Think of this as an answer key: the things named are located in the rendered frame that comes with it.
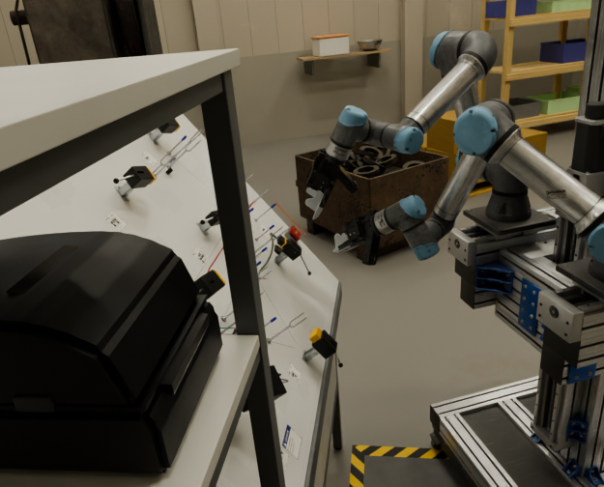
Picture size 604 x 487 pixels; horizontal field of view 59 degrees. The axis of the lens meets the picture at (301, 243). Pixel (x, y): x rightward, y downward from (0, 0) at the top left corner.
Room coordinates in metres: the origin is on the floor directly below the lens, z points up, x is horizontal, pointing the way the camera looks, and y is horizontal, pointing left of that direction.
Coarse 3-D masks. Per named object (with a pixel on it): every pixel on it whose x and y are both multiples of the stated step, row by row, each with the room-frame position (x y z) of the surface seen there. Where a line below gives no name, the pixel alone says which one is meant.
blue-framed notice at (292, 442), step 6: (288, 426) 1.04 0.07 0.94; (288, 432) 1.02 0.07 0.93; (294, 432) 1.03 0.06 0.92; (288, 438) 1.00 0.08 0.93; (294, 438) 1.02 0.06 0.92; (300, 438) 1.03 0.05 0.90; (282, 444) 0.97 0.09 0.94; (288, 444) 0.98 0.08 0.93; (294, 444) 1.00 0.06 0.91; (300, 444) 1.01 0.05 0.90; (288, 450) 0.97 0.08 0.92; (294, 450) 0.98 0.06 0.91; (300, 450) 0.99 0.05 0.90; (294, 456) 0.97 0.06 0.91
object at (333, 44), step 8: (312, 40) 8.32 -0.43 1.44; (320, 40) 8.02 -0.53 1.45; (328, 40) 8.05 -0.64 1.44; (336, 40) 8.08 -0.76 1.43; (344, 40) 8.10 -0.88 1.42; (312, 48) 8.35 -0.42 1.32; (320, 48) 8.02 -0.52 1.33; (328, 48) 8.04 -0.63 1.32; (336, 48) 8.07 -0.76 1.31; (344, 48) 8.10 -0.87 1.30; (320, 56) 8.02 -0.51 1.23
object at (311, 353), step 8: (328, 336) 1.32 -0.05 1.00; (312, 344) 1.30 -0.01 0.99; (320, 344) 1.29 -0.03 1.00; (328, 344) 1.29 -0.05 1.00; (336, 344) 1.32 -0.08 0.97; (304, 352) 1.34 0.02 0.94; (312, 352) 1.31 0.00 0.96; (320, 352) 1.29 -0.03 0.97; (328, 352) 1.29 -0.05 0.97; (304, 360) 1.30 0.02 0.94
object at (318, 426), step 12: (336, 300) 1.76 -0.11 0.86; (336, 312) 1.68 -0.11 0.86; (336, 324) 1.66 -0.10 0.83; (324, 372) 1.33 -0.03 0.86; (324, 384) 1.28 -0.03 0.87; (324, 396) 1.24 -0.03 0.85; (324, 408) 1.22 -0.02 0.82; (312, 444) 1.04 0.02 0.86; (312, 456) 1.00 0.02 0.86; (312, 468) 0.98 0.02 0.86; (312, 480) 0.96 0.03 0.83
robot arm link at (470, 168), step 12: (468, 156) 1.48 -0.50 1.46; (456, 168) 1.52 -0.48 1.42; (468, 168) 1.48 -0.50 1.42; (480, 168) 1.47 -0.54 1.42; (456, 180) 1.50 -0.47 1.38; (468, 180) 1.48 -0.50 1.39; (444, 192) 1.54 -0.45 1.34; (456, 192) 1.50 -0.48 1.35; (468, 192) 1.50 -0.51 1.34; (444, 204) 1.53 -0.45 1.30; (456, 204) 1.51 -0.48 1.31; (432, 216) 1.56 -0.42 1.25; (444, 216) 1.53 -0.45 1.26; (456, 216) 1.54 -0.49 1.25; (444, 228) 1.52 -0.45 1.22
